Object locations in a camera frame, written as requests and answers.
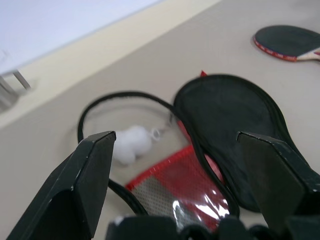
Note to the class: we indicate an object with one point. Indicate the white plush charm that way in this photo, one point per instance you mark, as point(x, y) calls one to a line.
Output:
point(135, 143)

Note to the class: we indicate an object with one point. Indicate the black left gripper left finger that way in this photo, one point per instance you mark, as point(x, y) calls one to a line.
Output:
point(75, 190)

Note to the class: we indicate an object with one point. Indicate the black red paddle case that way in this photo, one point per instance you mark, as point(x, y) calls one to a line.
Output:
point(220, 107)

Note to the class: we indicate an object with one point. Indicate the table tennis paddle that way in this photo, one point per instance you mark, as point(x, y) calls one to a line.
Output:
point(285, 40)

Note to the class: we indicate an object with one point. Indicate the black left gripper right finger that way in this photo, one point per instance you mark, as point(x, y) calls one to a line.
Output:
point(282, 180)

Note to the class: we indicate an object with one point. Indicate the stainless steel pitcher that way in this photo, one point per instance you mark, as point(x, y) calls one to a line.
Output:
point(7, 95)

